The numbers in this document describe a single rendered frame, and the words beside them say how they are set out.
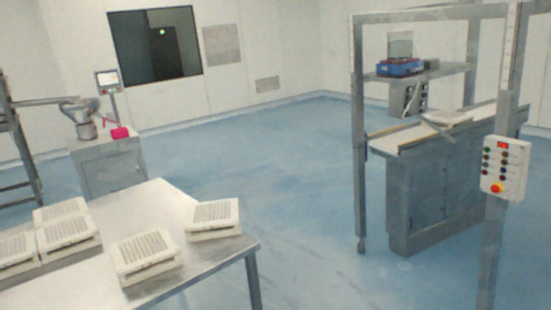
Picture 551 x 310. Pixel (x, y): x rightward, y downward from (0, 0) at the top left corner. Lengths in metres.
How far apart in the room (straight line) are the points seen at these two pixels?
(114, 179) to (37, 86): 2.94
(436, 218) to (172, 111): 5.09
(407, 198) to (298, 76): 5.70
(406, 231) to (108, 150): 2.75
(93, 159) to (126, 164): 0.30
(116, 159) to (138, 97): 2.95
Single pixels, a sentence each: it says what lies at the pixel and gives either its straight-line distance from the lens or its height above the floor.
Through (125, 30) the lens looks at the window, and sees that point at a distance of 6.79.
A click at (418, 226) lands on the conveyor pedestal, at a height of 0.23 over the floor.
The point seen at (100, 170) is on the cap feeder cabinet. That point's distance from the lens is 4.05.
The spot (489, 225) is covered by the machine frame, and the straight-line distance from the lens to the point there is 2.14.
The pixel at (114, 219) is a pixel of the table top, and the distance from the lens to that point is 2.19.
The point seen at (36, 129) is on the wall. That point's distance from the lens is 6.80.
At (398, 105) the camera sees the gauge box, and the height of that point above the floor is 1.17.
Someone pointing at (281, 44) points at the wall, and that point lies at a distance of 7.85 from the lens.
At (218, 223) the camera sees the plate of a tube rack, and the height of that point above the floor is 0.90.
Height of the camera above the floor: 1.75
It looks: 20 degrees down
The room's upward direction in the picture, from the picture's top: 6 degrees counter-clockwise
